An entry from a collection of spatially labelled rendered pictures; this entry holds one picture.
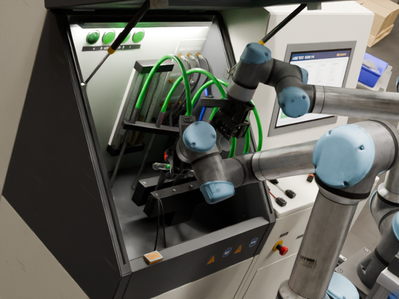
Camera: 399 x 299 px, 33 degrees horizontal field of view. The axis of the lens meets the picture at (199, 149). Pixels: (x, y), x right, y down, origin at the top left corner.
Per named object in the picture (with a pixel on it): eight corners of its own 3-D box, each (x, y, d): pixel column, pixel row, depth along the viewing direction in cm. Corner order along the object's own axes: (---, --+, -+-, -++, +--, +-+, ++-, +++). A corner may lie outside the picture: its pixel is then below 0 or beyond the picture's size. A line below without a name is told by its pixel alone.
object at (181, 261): (116, 312, 194) (132, 272, 186) (107, 302, 196) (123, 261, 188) (252, 257, 238) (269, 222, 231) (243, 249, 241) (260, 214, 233)
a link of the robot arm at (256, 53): (277, 58, 180) (247, 48, 178) (261, 93, 185) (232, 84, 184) (273, 46, 187) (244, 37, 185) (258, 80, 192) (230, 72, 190)
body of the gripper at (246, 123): (226, 143, 190) (242, 107, 184) (206, 126, 195) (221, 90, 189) (244, 139, 196) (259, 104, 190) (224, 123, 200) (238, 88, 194)
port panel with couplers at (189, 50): (157, 121, 242) (186, 44, 227) (151, 116, 244) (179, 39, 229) (183, 117, 251) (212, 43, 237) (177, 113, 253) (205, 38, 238)
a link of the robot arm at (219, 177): (252, 188, 165) (234, 147, 167) (222, 197, 157) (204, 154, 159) (230, 199, 170) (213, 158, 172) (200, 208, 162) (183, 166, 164)
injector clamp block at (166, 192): (143, 235, 221) (157, 198, 214) (124, 216, 226) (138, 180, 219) (212, 213, 246) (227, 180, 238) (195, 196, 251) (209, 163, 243)
